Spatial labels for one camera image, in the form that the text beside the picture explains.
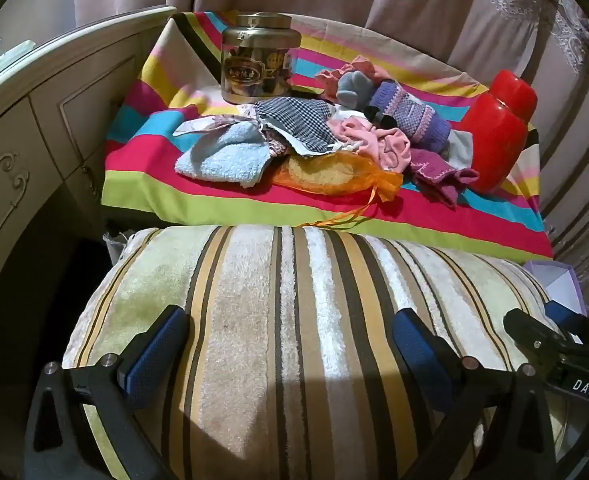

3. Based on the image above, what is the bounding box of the colourful striped cloth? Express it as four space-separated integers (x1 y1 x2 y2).
101 10 555 261

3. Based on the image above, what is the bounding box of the red thermos bottle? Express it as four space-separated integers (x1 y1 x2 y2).
458 70 539 195

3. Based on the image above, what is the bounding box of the floral ribbon cloth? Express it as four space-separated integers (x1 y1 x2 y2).
173 112 260 156

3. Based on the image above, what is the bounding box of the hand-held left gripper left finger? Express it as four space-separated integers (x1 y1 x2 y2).
24 305 192 480

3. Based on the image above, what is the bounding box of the checkered cloth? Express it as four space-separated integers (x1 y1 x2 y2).
252 97 345 157

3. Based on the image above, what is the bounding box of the striped plush pillow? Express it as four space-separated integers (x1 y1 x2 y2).
62 225 589 480

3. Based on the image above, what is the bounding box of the black hair tie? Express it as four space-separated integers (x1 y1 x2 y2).
367 105 397 128

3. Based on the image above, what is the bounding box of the orange mesh bag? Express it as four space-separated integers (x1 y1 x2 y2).
273 152 405 228

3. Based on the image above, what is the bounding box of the white and purple box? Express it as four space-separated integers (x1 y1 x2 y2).
521 260 589 316

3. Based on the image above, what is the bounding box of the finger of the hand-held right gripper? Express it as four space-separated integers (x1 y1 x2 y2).
503 308 575 376
545 301 589 348

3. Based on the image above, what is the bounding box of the pink cloth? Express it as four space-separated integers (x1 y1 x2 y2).
327 116 412 171

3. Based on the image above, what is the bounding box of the gold tin jar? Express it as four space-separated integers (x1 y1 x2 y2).
221 11 301 106

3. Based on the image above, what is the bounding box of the purple knit cloth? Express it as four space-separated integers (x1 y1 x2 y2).
367 80 452 153

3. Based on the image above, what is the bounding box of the cream carved dresser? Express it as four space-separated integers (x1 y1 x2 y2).
0 5 175 311

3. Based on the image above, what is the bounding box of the light blue towel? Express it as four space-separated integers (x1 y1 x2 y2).
175 124 295 188

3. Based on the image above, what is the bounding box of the coral ruffled cloth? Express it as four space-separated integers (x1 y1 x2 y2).
315 56 390 103

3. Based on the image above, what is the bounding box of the mauve lace curtain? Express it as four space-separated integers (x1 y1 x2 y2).
74 0 589 281

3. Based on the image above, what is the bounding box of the magenta knit cloth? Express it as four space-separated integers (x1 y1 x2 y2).
409 149 480 209

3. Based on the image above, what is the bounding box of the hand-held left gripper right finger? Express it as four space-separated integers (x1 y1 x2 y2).
393 308 557 480

